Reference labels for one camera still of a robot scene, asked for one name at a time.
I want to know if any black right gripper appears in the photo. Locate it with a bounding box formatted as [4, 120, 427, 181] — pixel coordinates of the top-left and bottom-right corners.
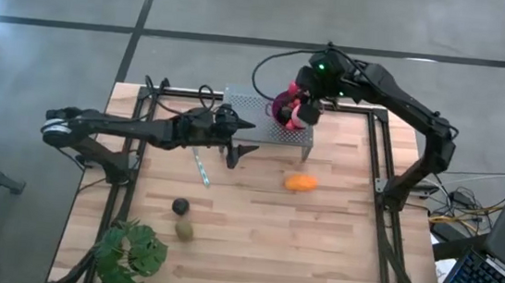
[290, 44, 370, 131]

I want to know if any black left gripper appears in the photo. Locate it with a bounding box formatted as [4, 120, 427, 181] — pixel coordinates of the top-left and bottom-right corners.
[179, 100, 264, 173]

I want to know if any glossy black round fruit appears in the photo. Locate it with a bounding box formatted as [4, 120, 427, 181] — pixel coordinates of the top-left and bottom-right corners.
[277, 106, 294, 123]

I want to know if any long yellow melon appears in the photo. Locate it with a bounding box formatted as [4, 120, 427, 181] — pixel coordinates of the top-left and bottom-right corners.
[283, 172, 320, 195]

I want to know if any beige melon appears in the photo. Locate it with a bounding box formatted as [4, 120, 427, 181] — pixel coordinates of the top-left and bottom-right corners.
[172, 216, 197, 242]

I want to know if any grey perforated metal riser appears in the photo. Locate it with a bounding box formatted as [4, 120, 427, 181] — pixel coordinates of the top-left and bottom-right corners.
[216, 82, 319, 163]

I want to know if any purple metal colander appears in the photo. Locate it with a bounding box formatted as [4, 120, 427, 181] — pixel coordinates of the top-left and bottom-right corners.
[268, 89, 321, 135]

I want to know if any dark brown plum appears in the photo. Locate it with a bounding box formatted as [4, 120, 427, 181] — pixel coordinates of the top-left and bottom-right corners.
[170, 196, 191, 217]

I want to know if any green plant white pot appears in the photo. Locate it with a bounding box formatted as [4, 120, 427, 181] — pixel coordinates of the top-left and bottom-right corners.
[91, 216, 171, 283]

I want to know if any black power adapter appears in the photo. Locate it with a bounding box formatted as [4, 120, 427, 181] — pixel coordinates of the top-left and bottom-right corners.
[451, 191, 474, 207]

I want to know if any knife teal patterned handle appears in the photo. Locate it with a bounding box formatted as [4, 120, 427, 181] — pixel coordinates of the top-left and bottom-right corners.
[188, 147, 215, 190]

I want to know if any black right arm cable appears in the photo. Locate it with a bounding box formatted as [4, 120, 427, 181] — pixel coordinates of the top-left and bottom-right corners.
[250, 34, 338, 108]

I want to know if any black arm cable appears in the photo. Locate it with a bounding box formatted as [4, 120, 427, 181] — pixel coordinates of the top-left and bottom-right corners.
[250, 34, 338, 108]
[141, 75, 218, 121]

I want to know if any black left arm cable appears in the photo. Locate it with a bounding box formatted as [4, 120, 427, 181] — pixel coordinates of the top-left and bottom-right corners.
[141, 75, 218, 121]

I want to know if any yellow cable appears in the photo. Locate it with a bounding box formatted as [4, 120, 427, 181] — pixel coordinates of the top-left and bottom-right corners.
[427, 200, 505, 231]

